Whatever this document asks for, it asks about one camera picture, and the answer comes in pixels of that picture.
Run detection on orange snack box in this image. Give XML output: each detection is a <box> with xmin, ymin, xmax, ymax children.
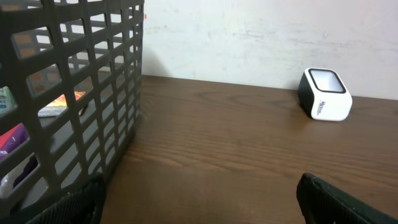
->
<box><xmin>38</xmin><ymin>91</ymin><xmax>87</xmax><ymax>118</ymax></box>

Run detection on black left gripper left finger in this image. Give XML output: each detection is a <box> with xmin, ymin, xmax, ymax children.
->
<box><xmin>1</xmin><ymin>172</ymin><xmax>106</xmax><ymax>224</ymax></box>

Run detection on white barcode scanner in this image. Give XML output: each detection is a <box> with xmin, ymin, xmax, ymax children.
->
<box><xmin>298</xmin><ymin>68</ymin><xmax>353</xmax><ymax>121</ymax></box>

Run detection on green wipes packet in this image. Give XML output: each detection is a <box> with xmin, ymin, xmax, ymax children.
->
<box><xmin>0</xmin><ymin>86</ymin><xmax>17</xmax><ymax>114</ymax></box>

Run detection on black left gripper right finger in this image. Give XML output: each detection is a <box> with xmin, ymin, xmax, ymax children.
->
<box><xmin>296</xmin><ymin>172</ymin><xmax>397</xmax><ymax>224</ymax></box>

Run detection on dark grey plastic basket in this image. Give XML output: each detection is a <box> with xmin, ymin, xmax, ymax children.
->
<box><xmin>1</xmin><ymin>0</ymin><xmax>144</xmax><ymax>218</ymax></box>

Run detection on purple red pad packet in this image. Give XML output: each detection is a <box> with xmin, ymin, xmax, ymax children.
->
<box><xmin>1</xmin><ymin>123</ymin><xmax>29</xmax><ymax>159</ymax></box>

